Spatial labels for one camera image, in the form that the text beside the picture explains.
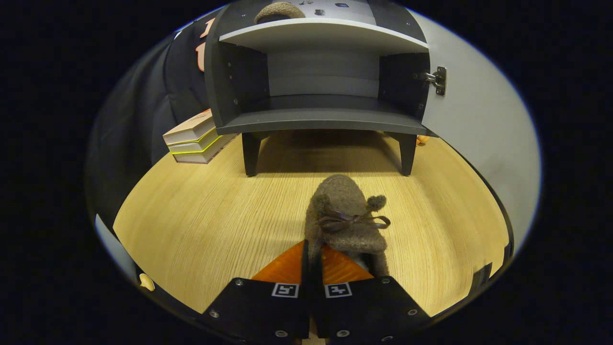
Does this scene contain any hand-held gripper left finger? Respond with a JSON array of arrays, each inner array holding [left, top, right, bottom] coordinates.
[[202, 240, 311, 343]]

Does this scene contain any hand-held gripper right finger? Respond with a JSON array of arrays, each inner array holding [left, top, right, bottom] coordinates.
[[314, 244, 431, 343]]

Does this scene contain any brown fuzzy shoe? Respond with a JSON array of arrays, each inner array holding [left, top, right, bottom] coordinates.
[[305, 174, 391, 278], [254, 1, 306, 24]]

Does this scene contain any dark grey shoe cabinet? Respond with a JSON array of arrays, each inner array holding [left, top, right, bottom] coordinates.
[[204, 0, 439, 178]]

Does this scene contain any beige shoe cabinet door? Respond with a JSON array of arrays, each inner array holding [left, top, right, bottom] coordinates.
[[411, 10, 543, 255]]

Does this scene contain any metal door hinge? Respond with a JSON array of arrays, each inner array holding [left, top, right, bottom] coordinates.
[[414, 66, 447, 97]]

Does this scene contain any brown cover book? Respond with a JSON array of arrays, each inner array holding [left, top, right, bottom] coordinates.
[[172, 134, 238, 164]]

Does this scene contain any yellow edged book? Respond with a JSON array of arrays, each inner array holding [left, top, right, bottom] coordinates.
[[168, 127, 224, 155]]

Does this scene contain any black backdrop cloth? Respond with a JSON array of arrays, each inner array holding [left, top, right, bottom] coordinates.
[[86, 18, 217, 228]]

